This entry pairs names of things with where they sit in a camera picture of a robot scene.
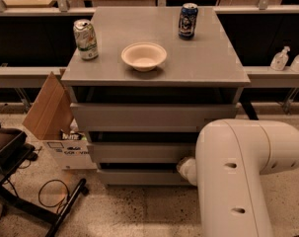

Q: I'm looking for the grey bottom drawer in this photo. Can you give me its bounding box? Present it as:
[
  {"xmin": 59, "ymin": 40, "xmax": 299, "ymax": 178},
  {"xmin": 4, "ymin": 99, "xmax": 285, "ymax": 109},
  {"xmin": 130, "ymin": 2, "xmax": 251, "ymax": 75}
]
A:
[{"xmin": 97, "ymin": 163, "xmax": 189, "ymax": 186}]

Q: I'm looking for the grey drawer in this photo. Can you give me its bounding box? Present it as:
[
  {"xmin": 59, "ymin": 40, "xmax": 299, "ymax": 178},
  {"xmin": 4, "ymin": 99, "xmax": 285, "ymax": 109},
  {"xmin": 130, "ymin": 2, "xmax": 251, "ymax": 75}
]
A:
[
  {"xmin": 97, "ymin": 163, "xmax": 189, "ymax": 186},
  {"xmin": 70, "ymin": 86, "xmax": 240, "ymax": 133},
  {"xmin": 88, "ymin": 131, "xmax": 198, "ymax": 163}
]

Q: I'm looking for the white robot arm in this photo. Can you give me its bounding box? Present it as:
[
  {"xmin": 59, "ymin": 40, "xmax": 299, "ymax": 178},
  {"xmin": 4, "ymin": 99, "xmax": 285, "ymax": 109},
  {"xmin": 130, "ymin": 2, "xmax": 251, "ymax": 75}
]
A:
[{"xmin": 177, "ymin": 119, "xmax": 299, "ymax": 237}]

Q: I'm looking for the grey drawer cabinet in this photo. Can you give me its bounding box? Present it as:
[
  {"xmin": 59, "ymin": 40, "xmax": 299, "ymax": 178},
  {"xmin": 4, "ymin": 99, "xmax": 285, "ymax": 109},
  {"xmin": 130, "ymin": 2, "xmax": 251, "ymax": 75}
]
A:
[{"xmin": 60, "ymin": 6, "xmax": 251, "ymax": 180}]

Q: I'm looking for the grey middle drawer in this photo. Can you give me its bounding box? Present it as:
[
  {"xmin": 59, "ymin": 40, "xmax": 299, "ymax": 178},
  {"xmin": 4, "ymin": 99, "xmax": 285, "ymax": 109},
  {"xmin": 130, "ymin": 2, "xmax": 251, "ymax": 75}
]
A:
[{"xmin": 88, "ymin": 131, "xmax": 198, "ymax": 163}]

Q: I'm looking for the grey top drawer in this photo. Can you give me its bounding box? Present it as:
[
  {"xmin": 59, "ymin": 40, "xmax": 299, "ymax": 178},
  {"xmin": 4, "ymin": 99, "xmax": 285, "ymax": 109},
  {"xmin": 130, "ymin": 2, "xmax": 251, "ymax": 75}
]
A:
[{"xmin": 70, "ymin": 86, "xmax": 240, "ymax": 133}]

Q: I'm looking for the beige paper bowl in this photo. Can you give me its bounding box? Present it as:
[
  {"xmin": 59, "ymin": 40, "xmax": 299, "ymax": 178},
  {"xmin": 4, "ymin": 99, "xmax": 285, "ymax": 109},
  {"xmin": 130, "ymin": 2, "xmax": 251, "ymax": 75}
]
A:
[{"xmin": 121, "ymin": 42, "xmax": 167, "ymax": 72}]

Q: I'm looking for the left clear pump bottle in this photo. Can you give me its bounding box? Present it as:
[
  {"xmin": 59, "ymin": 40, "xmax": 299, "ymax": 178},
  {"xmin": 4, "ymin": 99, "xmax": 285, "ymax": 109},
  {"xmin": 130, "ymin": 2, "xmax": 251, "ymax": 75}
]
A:
[{"xmin": 270, "ymin": 46, "xmax": 290, "ymax": 71}]

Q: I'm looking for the open cardboard box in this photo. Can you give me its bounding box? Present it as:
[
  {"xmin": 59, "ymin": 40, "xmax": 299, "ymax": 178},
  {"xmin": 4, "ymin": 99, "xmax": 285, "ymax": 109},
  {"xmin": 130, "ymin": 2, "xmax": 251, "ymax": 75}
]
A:
[{"xmin": 23, "ymin": 72, "xmax": 97, "ymax": 170}]

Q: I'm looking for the blue soda can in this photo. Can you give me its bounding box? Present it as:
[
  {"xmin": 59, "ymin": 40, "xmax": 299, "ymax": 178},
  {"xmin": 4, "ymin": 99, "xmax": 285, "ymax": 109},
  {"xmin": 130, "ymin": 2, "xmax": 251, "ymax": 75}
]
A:
[{"xmin": 178, "ymin": 3, "xmax": 198, "ymax": 40}]

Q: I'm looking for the green white soda can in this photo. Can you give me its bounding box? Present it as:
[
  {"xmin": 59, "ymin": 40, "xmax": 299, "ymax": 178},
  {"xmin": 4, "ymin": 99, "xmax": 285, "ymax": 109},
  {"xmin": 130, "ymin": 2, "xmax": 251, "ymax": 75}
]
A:
[{"xmin": 73, "ymin": 19, "xmax": 99, "ymax": 60}]

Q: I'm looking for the black rolling stand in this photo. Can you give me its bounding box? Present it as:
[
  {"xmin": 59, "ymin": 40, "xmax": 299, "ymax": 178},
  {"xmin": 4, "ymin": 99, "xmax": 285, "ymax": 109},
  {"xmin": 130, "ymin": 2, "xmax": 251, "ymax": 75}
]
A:
[{"xmin": 0, "ymin": 127, "xmax": 90, "ymax": 237}]

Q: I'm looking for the long grey workbench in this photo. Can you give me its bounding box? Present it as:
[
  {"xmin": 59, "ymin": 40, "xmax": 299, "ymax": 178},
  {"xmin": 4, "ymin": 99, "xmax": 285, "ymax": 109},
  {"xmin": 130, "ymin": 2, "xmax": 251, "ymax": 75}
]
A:
[{"xmin": 0, "ymin": 3, "xmax": 299, "ymax": 122}]

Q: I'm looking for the black looped floor cable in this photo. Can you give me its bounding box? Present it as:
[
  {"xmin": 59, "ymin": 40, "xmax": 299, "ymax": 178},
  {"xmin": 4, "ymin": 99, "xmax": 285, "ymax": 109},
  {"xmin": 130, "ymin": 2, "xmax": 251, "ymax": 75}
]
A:
[{"xmin": 37, "ymin": 179, "xmax": 72, "ymax": 215}]

